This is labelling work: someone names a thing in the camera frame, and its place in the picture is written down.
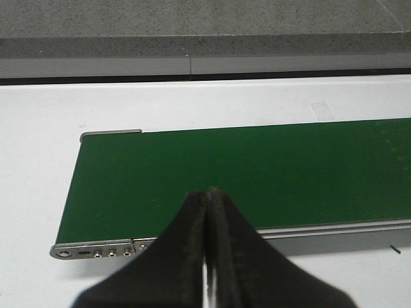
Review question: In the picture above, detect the aluminium conveyor frame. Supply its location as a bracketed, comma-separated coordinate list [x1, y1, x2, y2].
[49, 128, 411, 259]

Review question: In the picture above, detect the grey granite counter slab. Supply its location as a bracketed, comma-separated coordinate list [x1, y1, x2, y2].
[380, 0, 411, 52]
[1, 1, 406, 58]

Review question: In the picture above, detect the small black screw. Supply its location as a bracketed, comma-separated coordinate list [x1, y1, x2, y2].
[390, 245, 401, 254]

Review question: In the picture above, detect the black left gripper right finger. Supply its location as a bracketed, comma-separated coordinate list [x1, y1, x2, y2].
[207, 189, 355, 307]

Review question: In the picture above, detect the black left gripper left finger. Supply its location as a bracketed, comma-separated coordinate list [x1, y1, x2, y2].
[73, 191, 206, 307]

